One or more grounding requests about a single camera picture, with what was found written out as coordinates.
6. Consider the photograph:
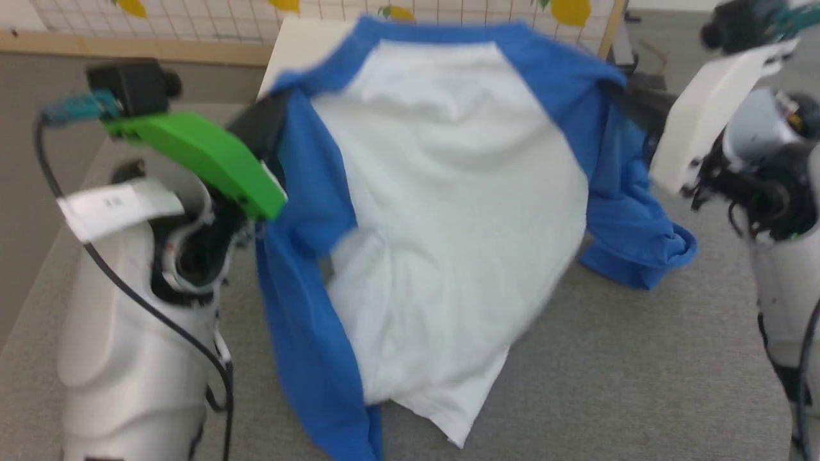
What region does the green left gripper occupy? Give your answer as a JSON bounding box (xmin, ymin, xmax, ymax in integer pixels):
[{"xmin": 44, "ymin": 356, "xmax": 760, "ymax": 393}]
[{"xmin": 105, "ymin": 92, "xmax": 290, "ymax": 221}]

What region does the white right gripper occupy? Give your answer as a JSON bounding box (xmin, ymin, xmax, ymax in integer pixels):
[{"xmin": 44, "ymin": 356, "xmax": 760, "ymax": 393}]
[{"xmin": 602, "ymin": 39, "xmax": 800, "ymax": 196}]

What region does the blue and white raglan shirt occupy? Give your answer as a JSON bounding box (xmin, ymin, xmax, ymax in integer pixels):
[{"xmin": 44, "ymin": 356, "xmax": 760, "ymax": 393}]
[{"xmin": 255, "ymin": 15, "xmax": 699, "ymax": 461}]

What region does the metal stand foot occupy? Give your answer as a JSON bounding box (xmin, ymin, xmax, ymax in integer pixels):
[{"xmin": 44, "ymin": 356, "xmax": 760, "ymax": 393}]
[{"xmin": 612, "ymin": 19, "xmax": 641, "ymax": 76}]

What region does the white box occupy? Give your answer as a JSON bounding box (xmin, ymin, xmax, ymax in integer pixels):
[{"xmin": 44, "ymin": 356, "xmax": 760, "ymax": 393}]
[{"xmin": 256, "ymin": 16, "xmax": 361, "ymax": 101}]

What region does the lemon print partition screen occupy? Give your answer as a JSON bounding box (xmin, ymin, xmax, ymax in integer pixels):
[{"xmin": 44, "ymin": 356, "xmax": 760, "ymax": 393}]
[{"xmin": 0, "ymin": 0, "xmax": 627, "ymax": 69}]

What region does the grey fabric sofa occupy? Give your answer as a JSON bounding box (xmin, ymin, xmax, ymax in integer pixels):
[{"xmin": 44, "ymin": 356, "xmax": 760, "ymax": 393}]
[{"xmin": 0, "ymin": 102, "xmax": 808, "ymax": 461}]

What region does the white left cable label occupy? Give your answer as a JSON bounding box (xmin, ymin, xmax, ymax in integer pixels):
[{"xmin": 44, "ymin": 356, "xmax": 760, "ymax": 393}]
[{"xmin": 56, "ymin": 178, "xmax": 185, "ymax": 244}]

